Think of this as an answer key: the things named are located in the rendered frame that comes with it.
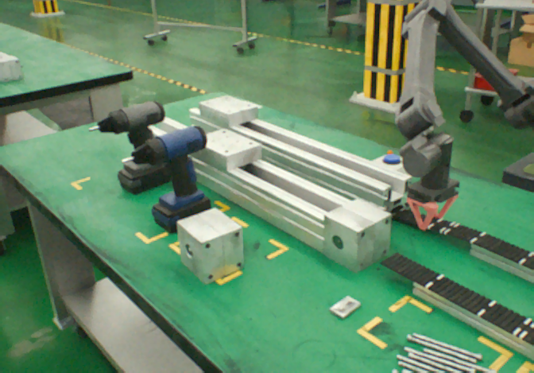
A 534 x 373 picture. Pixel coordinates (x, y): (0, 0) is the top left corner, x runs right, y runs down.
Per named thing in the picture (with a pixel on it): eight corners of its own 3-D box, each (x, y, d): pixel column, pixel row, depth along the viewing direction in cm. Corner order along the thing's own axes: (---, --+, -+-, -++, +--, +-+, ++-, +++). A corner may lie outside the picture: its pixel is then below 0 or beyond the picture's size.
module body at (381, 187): (409, 208, 127) (412, 176, 123) (382, 223, 121) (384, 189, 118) (216, 126, 183) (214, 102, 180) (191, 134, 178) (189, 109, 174)
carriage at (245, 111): (258, 126, 165) (257, 106, 162) (230, 135, 159) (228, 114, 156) (228, 114, 176) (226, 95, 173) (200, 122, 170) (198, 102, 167)
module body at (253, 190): (355, 237, 116) (357, 202, 112) (323, 254, 110) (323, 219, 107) (168, 141, 172) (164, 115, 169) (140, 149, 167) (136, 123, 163)
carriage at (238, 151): (262, 169, 136) (261, 143, 134) (227, 181, 130) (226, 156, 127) (226, 151, 148) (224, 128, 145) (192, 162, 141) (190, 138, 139)
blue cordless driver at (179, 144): (217, 215, 127) (210, 128, 118) (143, 246, 115) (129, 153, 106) (199, 204, 132) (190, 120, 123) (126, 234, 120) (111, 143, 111)
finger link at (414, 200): (403, 227, 117) (406, 188, 113) (422, 215, 121) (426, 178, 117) (429, 238, 112) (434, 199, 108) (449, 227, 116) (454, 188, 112)
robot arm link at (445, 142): (458, 132, 108) (431, 126, 112) (443, 141, 104) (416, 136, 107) (454, 163, 111) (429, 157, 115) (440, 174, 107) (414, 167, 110)
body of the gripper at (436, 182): (405, 194, 113) (408, 162, 110) (434, 180, 119) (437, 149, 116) (431, 204, 108) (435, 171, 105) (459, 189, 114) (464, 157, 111)
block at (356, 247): (396, 250, 111) (399, 209, 107) (356, 273, 104) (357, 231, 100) (362, 233, 117) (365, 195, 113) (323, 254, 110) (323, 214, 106)
